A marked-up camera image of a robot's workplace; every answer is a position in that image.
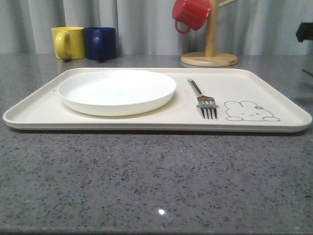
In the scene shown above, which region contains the yellow mug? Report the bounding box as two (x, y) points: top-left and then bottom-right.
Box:
(51, 26), (85, 60)

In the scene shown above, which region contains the grey curtain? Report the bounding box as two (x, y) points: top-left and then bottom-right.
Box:
(0, 0), (313, 55)

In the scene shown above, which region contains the silver fork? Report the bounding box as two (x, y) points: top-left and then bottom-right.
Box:
(187, 79), (218, 120)

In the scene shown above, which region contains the wooden mug tree stand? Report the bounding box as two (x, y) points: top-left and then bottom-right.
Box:
(180, 0), (238, 67)

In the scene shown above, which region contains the dark blue mug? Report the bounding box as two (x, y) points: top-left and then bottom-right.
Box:
(83, 27), (117, 60)

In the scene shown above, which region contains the white round plate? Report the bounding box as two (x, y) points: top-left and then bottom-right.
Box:
(58, 69), (177, 117)

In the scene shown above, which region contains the cream rabbit serving tray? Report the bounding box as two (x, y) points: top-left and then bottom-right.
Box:
(3, 68), (313, 133)

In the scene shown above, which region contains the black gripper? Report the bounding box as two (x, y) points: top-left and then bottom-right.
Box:
(296, 22), (313, 42)

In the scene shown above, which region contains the red mug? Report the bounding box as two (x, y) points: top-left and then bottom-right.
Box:
(172, 0), (211, 34)

